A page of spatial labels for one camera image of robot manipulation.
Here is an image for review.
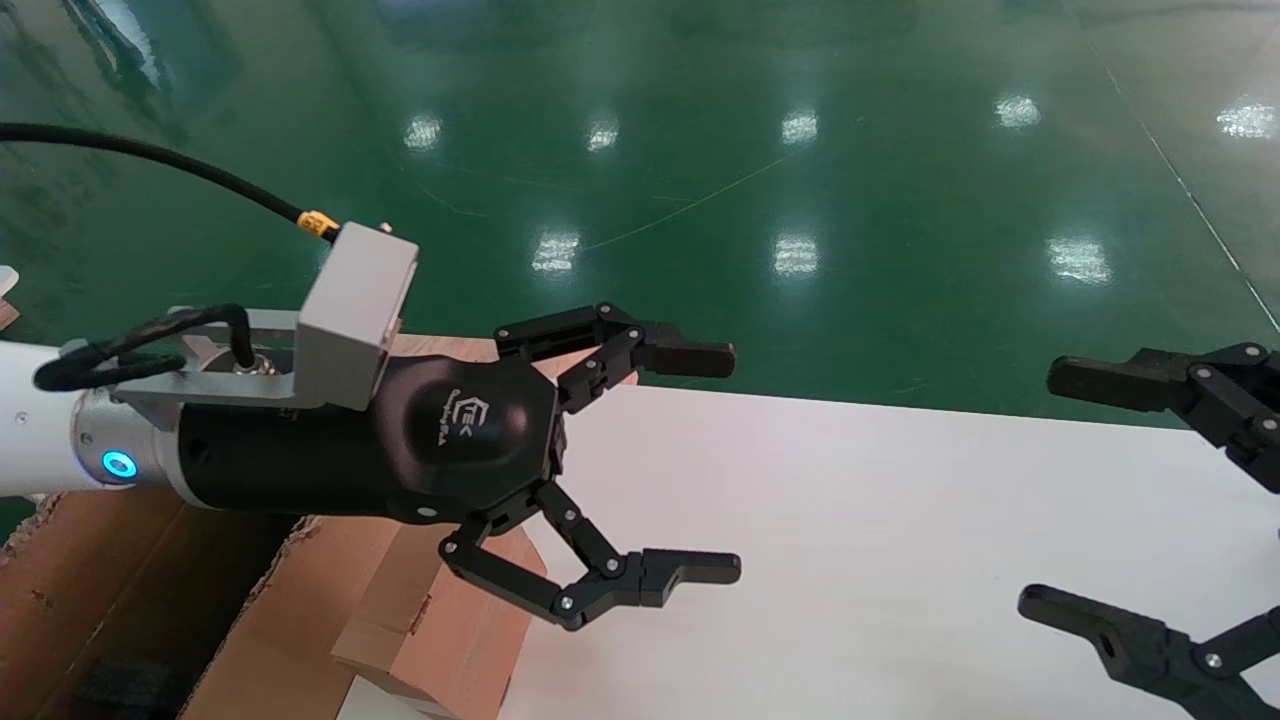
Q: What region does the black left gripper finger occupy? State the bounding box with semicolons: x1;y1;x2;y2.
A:
493;303;737;413
438;480;743;633

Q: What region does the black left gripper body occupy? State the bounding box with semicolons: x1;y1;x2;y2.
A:
176;356;567;525

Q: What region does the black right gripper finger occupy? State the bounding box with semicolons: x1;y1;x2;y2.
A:
1017;584;1280;720
1046;342;1280;493

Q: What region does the small brown cardboard box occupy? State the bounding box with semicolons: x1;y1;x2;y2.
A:
330;520;548;720

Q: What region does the large open cardboard box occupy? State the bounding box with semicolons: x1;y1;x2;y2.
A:
0;488;406;720

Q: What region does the wooden board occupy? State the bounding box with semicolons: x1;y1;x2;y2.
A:
390;334;641;387

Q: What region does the dark foam packing block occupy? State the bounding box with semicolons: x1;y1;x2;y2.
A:
75;660;196;720

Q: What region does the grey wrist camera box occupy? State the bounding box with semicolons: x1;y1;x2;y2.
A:
294;221;420;412

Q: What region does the silver camera mounting bracket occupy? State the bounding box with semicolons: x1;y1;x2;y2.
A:
60;305;301;411

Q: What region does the black cable with yellow connector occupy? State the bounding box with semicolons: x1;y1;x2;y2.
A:
0;122;343;243

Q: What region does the short black looped cable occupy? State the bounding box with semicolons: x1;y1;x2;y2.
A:
33;303;257;393

